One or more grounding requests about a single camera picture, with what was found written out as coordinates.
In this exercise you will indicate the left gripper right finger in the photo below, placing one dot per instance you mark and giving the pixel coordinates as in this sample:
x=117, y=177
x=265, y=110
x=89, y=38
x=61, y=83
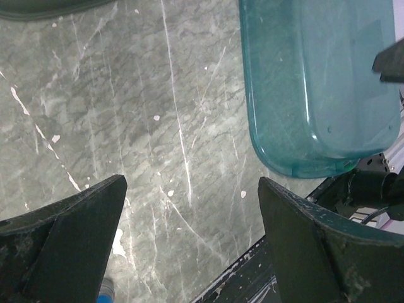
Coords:
x=320, y=256

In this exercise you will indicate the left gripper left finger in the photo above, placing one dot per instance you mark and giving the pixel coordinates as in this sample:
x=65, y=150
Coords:
x=59, y=253

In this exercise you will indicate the teal transparent basin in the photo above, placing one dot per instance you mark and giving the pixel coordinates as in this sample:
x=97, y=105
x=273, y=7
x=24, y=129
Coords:
x=315, y=106

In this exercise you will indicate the dark grey basin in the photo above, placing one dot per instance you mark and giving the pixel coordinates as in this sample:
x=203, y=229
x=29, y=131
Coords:
x=28, y=10

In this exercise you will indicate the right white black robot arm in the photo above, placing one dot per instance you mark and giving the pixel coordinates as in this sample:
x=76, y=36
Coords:
x=370, y=194

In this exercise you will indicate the small blue capped bottle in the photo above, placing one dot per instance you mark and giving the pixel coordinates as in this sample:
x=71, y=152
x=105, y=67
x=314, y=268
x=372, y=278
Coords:
x=106, y=293

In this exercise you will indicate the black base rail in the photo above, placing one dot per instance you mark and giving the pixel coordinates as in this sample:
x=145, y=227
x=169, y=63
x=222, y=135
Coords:
x=250, y=278

